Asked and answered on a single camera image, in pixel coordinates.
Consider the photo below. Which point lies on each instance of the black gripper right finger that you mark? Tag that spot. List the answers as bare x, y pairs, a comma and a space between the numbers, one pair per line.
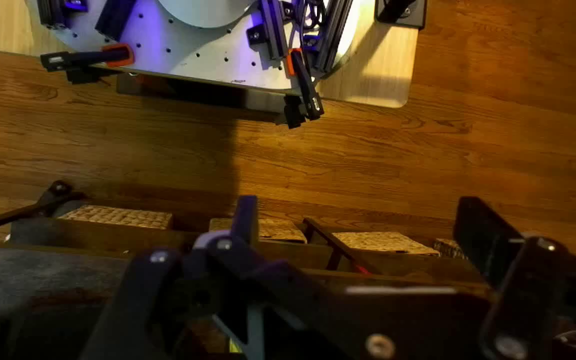
533, 313

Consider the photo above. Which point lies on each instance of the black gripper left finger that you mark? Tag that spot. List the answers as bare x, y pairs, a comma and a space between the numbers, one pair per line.
269, 308

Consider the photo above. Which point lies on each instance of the orange black bar clamp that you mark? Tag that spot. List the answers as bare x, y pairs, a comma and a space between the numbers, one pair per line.
89, 67

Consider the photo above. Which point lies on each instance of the light wooden board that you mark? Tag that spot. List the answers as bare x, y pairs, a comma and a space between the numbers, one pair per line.
375, 60

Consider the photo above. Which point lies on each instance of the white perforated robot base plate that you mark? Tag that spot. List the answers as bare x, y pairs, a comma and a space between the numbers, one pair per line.
240, 42

